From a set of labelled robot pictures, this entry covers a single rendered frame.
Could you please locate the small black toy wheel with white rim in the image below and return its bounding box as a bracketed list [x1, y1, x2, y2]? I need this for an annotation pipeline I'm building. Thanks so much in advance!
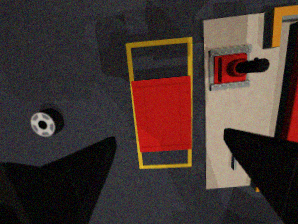
[30, 108, 64, 137]

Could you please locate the yellow rectangular frame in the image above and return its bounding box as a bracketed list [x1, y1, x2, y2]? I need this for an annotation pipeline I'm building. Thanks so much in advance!
[125, 37, 193, 169]

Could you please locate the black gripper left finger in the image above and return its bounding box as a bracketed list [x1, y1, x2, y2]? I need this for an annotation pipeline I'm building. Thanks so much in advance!
[0, 136, 117, 224]

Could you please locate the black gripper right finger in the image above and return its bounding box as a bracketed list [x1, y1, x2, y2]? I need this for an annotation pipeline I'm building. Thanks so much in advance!
[223, 128, 298, 224]

